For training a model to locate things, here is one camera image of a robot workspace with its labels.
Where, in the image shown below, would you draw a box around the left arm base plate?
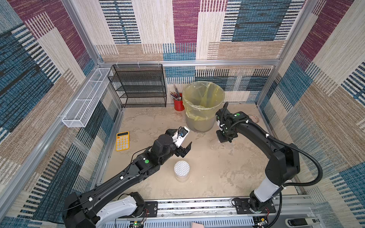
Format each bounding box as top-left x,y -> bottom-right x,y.
119,201 -> 158,219

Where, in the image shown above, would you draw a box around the tape roll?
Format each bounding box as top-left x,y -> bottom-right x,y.
249,115 -> 260,124

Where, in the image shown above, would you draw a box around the aluminium front rail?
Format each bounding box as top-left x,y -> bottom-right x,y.
71,196 -> 326,228

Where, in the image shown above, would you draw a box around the bin with yellow bag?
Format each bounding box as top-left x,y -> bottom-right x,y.
182,81 -> 225,133

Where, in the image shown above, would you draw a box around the pens in red cup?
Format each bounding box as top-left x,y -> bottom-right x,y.
170,85 -> 183,101

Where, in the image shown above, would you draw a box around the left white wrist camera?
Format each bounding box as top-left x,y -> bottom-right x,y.
172,127 -> 190,148

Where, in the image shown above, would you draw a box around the white wire mesh basket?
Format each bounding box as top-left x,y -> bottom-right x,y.
62,68 -> 110,128

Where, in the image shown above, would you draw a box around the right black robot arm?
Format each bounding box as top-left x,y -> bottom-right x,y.
216,103 -> 323,213

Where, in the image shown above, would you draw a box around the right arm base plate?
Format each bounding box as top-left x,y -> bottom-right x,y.
232,198 -> 277,214

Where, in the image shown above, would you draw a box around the black wire mesh shelf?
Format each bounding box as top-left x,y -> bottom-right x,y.
108,64 -> 167,108

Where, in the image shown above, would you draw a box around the yellow calculator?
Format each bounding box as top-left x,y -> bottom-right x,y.
116,131 -> 130,151

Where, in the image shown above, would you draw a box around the red pen holder cup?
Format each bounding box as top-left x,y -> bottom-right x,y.
174,93 -> 185,112

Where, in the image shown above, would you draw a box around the jar with patterned white lid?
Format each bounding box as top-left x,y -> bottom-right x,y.
174,161 -> 190,182

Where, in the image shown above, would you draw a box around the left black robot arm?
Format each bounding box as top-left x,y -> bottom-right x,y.
62,127 -> 191,228

